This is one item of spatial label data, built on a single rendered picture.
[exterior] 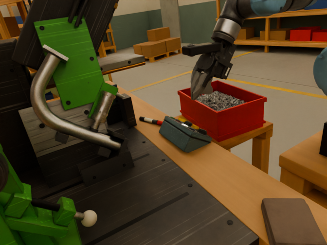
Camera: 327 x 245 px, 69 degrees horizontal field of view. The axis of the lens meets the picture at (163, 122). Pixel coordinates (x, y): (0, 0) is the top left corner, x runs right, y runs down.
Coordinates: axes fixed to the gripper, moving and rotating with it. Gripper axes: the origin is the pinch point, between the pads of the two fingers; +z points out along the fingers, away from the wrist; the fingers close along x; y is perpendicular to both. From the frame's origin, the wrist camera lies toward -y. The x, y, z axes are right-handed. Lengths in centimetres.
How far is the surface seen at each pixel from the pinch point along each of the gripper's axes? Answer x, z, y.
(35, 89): -1.9, 12.3, -42.0
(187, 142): -12.6, 12.1, -5.4
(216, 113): -1.6, 2.4, 11.2
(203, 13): 605, -261, 387
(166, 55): 540, -85, 286
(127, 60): 13.6, -2.4, -18.9
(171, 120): -2.1, 9.5, -5.4
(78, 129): -4.7, 17.9, -31.2
